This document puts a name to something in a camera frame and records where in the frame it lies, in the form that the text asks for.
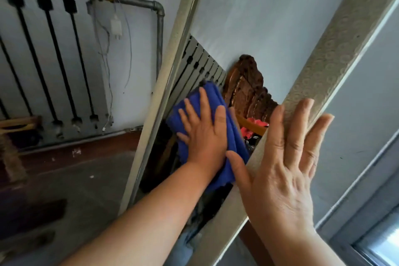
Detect grey metal heating pipe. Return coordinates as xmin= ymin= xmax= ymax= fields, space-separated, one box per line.
xmin=88 ymin=0 xmax=165 ymax=81

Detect white wall radiator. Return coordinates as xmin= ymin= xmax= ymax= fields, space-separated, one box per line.
xmin=0 ymin=0 xmax=113 ymax=148

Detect thin white cable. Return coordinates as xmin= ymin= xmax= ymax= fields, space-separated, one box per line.
xmin=92 ymin=0 xmax=133 ymax=134

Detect wooden stool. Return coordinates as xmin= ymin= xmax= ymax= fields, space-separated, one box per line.
xmin=0 ymin=116 xmax=43 ymax=183

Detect person's left forearm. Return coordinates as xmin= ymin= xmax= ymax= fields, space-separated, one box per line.
xmin=59 ymin=160 xmax=219 ymax=266

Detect blue cleaning cloth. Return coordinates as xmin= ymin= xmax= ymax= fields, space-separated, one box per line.
xmin=165 ymin=81 xmax=250 ymax=192

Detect white charger plug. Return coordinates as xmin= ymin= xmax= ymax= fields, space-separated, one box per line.
xmin=110 ymin=15 xmax=123 ymax=41

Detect person's right forearm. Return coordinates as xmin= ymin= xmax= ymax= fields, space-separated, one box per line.
xmin=256 ymin=227 xmax=347 ymax=266

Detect beige framed mirror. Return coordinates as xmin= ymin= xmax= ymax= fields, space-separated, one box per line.
xmin=118 ymin=0 xmax=399 ymax=266

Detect person's right hand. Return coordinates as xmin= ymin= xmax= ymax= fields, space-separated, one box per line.
xmin=226 ymin=98 xmax=335 ymax=236

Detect grey window frame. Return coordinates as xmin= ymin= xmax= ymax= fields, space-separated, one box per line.
xmin=314 ymin=132 xmax=399 ymax=266

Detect person's left hand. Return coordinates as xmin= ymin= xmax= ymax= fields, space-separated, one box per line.
xmin=177 ymin=87 xmax=228 ymax=176

